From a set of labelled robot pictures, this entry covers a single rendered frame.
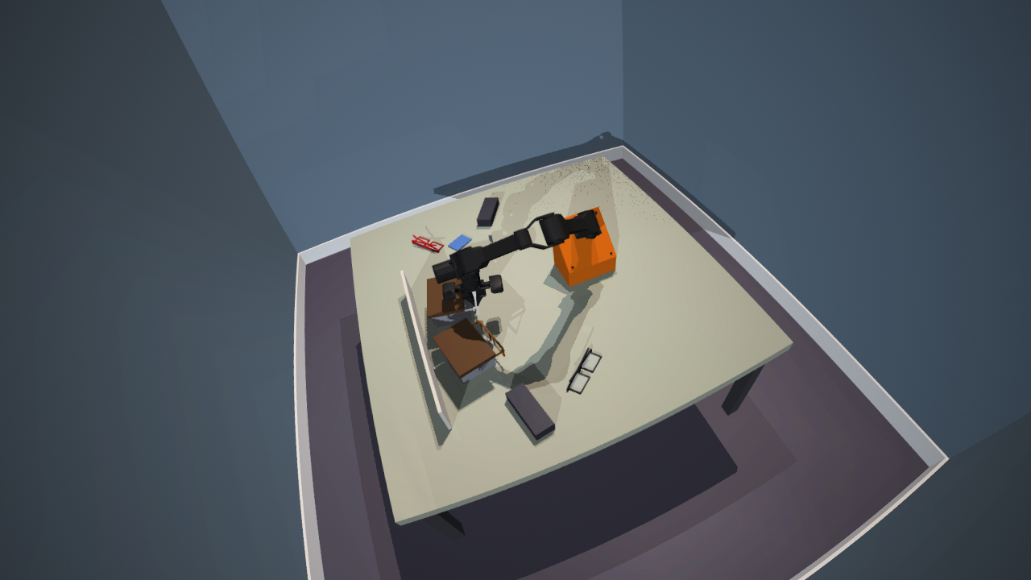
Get black-framed clear glasses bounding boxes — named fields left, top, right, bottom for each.
left=566, top=348, right=602, bottom=395

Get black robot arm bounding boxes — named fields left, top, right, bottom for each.
left=433, top=209, right=602, bottom=284

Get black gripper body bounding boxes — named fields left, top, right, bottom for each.
left=442, top=273, right=503, bottom=301

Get white rectangular panel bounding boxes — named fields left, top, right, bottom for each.
left=400, top=271, right=452, bottom=429

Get blue flat rectangular panel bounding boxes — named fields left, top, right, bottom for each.
left=448, top=234, right=472, bottom=251

